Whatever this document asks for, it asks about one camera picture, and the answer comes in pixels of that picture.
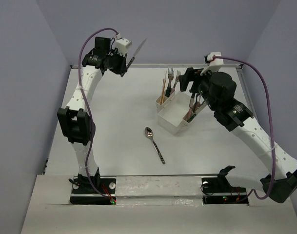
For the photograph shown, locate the black-handled fork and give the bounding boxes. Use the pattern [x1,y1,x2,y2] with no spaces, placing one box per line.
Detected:
[165,87,171,97]

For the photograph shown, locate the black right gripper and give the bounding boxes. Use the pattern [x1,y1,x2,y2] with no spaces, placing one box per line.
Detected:
[178,66,218,111]

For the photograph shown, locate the teal-handled fork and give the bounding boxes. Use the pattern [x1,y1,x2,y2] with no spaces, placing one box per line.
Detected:
[170,70,181,94]

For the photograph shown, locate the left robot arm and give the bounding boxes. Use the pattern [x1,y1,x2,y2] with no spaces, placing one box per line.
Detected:
[57,34,132,193]

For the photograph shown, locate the white chopstick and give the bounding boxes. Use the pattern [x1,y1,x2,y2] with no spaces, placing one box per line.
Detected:
[159,71,167,105]

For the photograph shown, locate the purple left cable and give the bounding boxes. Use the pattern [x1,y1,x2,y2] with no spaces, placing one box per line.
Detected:
[79,28,121,203]

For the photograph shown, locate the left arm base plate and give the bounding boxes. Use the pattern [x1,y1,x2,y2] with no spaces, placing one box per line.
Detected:
[68,177,117,205]

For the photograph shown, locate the white utensil caddy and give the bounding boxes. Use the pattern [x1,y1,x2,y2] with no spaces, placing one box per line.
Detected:
[156,92,196,135]

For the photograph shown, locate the black-handled spoon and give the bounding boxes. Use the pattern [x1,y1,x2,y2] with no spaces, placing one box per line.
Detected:
[144,127,166,164]

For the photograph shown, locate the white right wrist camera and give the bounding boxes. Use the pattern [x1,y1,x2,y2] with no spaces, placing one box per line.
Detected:
[200,52,224,76]

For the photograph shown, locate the orange chopstick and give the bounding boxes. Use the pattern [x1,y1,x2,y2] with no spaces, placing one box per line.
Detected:
[159,79,166,105]
[159,81,165,105]

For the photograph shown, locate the pink-handled fork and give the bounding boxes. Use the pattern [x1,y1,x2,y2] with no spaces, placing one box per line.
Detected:
[167,68,174,89]

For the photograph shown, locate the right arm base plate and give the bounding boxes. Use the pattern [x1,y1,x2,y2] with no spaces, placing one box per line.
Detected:
[200,177,249,205]

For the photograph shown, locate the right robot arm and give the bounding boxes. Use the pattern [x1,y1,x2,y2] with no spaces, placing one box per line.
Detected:
[179,67,297,203]

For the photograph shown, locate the black-handled knife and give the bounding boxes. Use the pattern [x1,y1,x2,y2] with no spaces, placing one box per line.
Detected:
[120,38,148,77]

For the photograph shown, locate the pink-handled knife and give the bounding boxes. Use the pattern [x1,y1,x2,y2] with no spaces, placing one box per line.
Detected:
[184,108,192,121]

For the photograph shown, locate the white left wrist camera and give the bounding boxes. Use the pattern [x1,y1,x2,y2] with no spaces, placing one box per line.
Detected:
[114,38,132,57]

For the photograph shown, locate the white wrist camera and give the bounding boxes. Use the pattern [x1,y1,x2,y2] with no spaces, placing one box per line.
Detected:
[114,38,132,57]
[200,52,224,76]

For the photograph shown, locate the teal-handled knife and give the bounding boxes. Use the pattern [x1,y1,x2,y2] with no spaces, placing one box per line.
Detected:
[189,93,195,109]

